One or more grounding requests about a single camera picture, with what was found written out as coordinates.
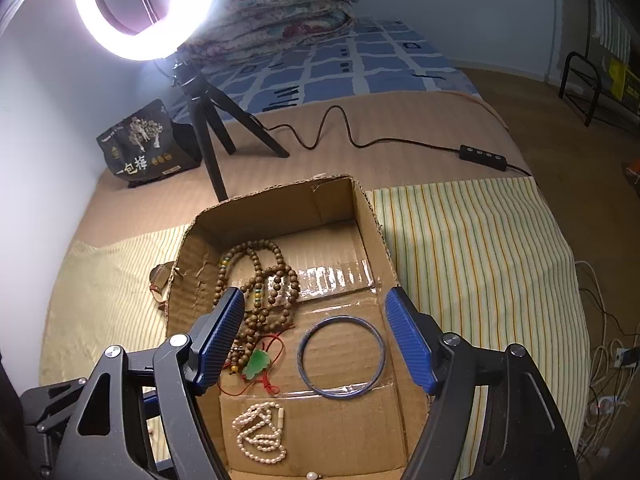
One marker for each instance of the cardboard box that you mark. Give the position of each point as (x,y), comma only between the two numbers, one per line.
(345,410)

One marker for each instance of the black printed snack bag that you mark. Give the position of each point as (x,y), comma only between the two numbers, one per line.
(145,150)

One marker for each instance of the blue checked bed sheet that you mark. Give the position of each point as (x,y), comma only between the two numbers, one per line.
(350,60)

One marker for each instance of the white power strip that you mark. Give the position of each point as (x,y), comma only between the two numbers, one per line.
(622,356)

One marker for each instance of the folded floral quilt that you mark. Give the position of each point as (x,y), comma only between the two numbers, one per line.
(280,10)

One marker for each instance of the black tripod stand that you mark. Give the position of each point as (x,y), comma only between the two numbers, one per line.
(212,160)

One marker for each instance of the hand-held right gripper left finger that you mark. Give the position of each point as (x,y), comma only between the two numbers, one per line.
(217,340)

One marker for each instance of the yellow box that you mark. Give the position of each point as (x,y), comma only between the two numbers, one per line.
(625,80)

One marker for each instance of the blue bangle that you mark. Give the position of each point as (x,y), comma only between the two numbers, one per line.
(342,318)

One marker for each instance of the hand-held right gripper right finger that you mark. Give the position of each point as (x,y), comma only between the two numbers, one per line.
(407,340)

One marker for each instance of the yellow striped cloth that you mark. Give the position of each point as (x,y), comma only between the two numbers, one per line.
(475,260)

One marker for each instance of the white striped towel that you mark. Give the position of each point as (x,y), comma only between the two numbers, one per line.
(607,20)

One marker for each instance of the black metal clothes rack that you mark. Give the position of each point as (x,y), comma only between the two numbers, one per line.
(590,105)

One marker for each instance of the tan bed sheet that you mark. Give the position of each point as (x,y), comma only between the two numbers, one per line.
(400,125)

